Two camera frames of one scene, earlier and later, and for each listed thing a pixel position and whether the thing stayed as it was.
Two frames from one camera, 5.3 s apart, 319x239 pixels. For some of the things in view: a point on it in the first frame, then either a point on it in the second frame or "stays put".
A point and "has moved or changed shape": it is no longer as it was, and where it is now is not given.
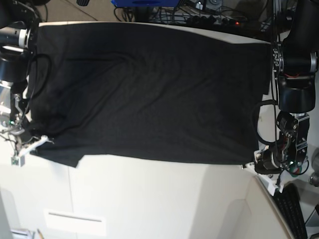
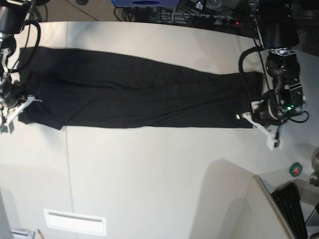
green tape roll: x=295 y=171 stays put
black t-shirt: x=146 y=92 has moved or changed shape
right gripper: x=263 y=163 to x=267 y=113
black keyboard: x=288 y=202 stays put
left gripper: x=22 y=137 to x=11 y=94
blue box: x=145 y=3 stays put
